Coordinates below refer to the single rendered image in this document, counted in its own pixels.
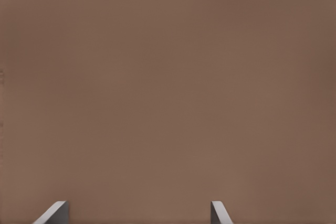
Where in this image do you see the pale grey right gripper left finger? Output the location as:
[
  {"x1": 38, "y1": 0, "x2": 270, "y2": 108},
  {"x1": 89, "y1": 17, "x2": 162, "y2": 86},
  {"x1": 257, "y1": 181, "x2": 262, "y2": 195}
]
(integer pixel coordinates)
[{"x1": 33, "y1": 200, "x2": 70, "y2": 224}]

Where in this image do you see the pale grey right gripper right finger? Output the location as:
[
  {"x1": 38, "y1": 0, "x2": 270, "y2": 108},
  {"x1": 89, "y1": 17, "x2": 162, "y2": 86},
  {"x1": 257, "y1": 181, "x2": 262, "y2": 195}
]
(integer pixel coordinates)
[{"x1": 211, "y1": 200, "x2": 234, "y2": 224}]

